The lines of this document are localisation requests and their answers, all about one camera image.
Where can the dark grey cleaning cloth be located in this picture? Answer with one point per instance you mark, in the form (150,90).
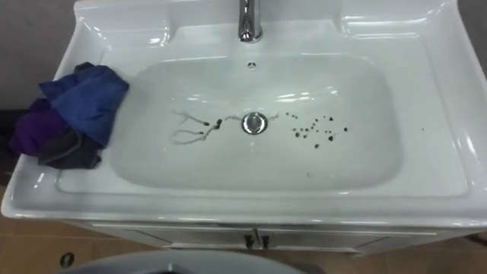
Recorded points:
(72,152)

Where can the purple cleaning cloth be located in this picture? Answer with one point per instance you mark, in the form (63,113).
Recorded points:
(36,127)

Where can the white vanity cabinet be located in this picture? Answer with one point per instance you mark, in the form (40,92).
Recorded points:
(213,237)

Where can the blue cleaning cloth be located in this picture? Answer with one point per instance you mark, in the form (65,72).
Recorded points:
(91,99)

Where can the round floor drain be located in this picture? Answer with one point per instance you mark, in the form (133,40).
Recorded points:
(67,259)

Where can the white ceramic sink basin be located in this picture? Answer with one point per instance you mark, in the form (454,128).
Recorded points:
(243,179)

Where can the chrome faucet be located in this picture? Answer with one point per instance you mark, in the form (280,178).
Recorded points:
(250,19)

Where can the robot body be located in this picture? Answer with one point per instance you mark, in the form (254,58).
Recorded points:
(182,263)

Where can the chrome sink drain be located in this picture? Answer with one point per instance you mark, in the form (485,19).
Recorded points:
(254,123)

